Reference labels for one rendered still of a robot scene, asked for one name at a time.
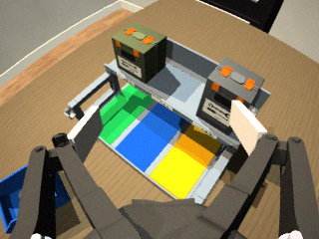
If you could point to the dark grey tool case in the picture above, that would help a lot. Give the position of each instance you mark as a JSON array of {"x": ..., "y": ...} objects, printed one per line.
[{"x": 228, "y": 82}]

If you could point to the blue bin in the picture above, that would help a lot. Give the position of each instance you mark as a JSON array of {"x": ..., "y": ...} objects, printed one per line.
[{"x": 9, "y": 200}]

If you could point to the grey shelf rack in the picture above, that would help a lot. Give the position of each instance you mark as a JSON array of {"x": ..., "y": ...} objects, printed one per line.
[{"x": 153, "y": 126}]

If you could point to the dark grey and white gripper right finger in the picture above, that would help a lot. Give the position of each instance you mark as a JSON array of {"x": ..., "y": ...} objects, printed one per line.
[{"x": 299, "y": 217}]

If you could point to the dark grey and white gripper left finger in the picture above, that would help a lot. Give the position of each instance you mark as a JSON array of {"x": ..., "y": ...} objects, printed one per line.
[{"x": 36, "y": 217}]

